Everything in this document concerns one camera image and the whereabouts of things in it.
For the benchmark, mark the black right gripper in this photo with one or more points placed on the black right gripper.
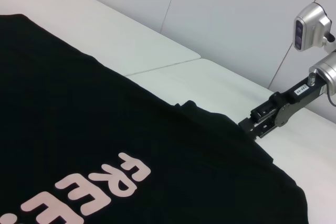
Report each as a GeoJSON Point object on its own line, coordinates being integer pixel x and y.
{"type": "Point", "coordinates": [299, 98]}

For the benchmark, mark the black shirt with FREE print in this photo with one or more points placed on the black shirt with FREE print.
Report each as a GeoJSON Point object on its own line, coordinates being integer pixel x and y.
{"type": "Point", "coordinates": [92, 103]}

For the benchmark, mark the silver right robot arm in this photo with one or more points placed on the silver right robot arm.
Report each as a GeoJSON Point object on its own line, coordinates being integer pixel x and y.
{"type": "Point", "coordinates": [328, 69]}

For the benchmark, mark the silver camera mount bracket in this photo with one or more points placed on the silver camera mount bracket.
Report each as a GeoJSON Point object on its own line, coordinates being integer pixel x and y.
{"type": "Point", "coordinates": [331, 41]}

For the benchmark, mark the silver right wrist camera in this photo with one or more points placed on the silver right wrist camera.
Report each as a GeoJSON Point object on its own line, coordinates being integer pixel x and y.
{"type": "Point", "coordinates": [309, 24]}

